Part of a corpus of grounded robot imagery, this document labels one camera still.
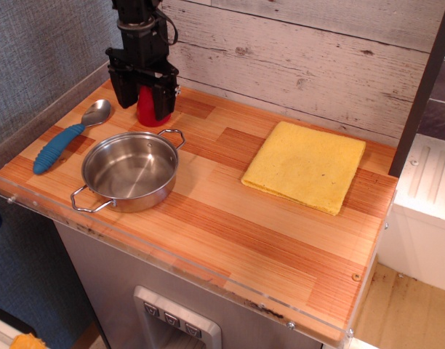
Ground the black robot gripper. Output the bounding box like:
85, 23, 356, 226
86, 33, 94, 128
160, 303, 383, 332
106, 21, 179, 121

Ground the red pepper toy vegetable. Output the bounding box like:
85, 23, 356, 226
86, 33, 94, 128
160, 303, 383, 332
137, 86, 171, 127

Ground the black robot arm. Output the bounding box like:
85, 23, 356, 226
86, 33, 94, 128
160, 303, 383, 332
105, 1, 180, 127

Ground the stainless steel pan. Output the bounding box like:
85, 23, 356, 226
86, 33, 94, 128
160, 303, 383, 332
71, 129, 186, 213

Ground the yellow folded cloth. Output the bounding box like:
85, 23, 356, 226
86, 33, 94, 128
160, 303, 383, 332
241, 121, 366, 216

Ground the clear acrylic edge guard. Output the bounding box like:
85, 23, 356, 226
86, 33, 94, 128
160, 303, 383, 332
0, 167, 396, 348

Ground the grey toy fridge cabinet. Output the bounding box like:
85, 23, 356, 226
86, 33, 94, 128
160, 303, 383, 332
55, 223, 321, 348

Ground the silver dispenser button panel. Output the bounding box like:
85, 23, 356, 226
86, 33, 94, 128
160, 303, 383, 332
134, 286, 223, 348

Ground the yellow object bottom left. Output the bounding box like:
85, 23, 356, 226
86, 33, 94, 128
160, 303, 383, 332
9, 334, 47, 349

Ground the white toy sink unit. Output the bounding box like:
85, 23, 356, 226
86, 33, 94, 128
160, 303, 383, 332
374, 52, 445, 294

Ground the blue handled metal spoon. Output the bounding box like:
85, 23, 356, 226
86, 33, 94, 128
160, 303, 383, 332
33, 99, 111, 175

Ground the dark right vertical post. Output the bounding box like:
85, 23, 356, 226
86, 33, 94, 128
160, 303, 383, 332
388, 11, 445, 177

